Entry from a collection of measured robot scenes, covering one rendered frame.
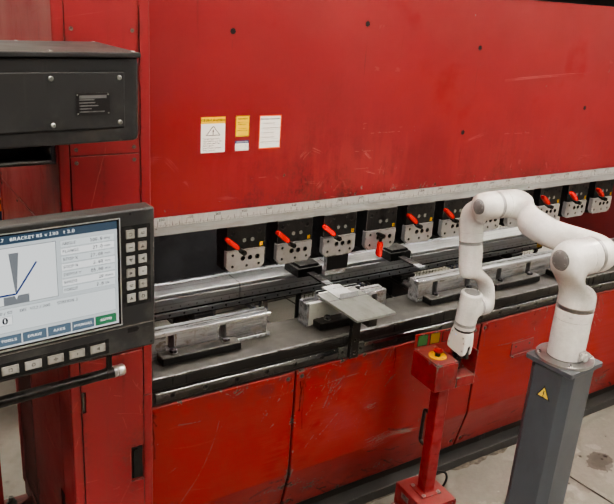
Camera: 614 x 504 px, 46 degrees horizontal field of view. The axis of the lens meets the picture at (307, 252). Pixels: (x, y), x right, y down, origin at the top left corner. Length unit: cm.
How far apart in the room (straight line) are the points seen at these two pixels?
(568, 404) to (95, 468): 153
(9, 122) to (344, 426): 191
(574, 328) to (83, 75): 167
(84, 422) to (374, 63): 154
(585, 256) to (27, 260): 160
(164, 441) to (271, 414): 42
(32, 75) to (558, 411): 189
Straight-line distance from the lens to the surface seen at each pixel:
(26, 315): 169
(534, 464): 270
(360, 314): 265
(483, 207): 258
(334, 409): 292
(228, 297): 289
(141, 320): 181
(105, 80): 164
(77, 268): 169
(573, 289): 242
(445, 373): 288
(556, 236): 250
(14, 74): 157
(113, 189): 203
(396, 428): 321
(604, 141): 375
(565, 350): 251
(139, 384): 229
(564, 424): 260
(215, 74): 232
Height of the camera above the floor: 209
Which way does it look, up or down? 20 degrees down
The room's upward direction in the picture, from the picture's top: 4 degrees clockwise
